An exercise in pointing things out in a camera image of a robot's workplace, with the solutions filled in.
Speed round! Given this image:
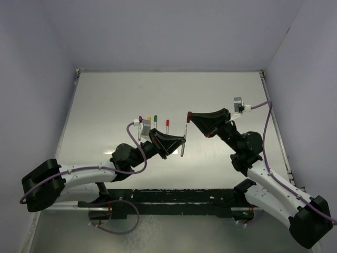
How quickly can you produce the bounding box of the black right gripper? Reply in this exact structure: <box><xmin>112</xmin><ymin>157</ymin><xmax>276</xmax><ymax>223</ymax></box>
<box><xmin>188</xmin><ymin>108</ymin><xmax>241</xmax><ymax>153</ymax></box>

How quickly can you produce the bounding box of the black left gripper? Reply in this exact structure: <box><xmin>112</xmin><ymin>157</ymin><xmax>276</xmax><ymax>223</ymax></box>
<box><xmin>130</xmin><ymin>128</ymin><xmax>185</xmax><ymax>168</ymax></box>

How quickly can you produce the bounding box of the white pen brown tip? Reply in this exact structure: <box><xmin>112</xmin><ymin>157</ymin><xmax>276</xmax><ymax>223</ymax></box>
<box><xmin>180</xmin><ymin>124</ymin><xmax>187</xmax><ymax>157</ymax></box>

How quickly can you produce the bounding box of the brown pen cap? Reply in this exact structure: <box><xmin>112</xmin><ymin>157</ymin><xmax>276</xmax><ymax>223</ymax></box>
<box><xmin>186</xmin><ymin>111</ymin><xmax>192</xmax><ymax>123</ymax></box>

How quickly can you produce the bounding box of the white pen purple end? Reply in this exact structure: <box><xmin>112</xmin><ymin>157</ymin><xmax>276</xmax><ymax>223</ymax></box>
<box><xmin>137</xmin><ymin>120</ymin><xmax>142</xmax><ymax>142</ymax></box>

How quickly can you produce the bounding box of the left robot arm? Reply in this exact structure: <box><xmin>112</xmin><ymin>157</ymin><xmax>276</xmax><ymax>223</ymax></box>
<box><xmin>19</xmin><ymin>129</ymin><xmax>186</xmax><ymax>212</ymax></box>

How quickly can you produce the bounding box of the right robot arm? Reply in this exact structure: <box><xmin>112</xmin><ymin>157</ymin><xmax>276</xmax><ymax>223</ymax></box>
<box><xmin>187</xmin><ymin>109</ymin><xmax>333</xmax><ymax>249</ymax></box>

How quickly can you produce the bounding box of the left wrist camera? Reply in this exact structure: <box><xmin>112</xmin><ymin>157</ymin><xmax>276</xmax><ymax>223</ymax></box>
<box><xmin>133</xmin><ymin>119</ymin><xmax>151</xmax><ymax>141</ymax></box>

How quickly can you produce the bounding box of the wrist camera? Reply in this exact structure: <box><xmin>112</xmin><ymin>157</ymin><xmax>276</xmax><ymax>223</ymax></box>
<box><xmin>133</xmin><ymin>119</ymin><xmax>151</xmax><ymax>141</ymax></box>
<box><xmin>231</xmin><ymin>97</ymin><xmax>251</xmax><ymax>121</ymax></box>

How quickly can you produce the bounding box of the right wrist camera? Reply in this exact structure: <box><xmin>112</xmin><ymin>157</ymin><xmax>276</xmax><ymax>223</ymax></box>
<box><xmin>231</xmin><ymin>97</ymin><xmax>251</xmax><ymax>121</ymax></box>

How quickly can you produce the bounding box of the black base frame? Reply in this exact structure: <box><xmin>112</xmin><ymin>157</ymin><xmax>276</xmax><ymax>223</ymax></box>
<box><xmin>77</xmin><ymin>179</ymin><xmax>256</xmax><ymax>220</ymax></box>

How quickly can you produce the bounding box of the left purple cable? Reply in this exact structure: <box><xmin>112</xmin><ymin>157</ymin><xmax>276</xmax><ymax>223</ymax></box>
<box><xmin>19</xmin><ymin>121</ymin><xmax>148</xmax><ymax>205</ymax></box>

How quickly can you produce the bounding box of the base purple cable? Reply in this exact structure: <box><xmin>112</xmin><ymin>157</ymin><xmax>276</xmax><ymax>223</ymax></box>
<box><xmin>88</xmin><ymin>198</ymin><xmax>141</xmax><ymax>235</ymax></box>

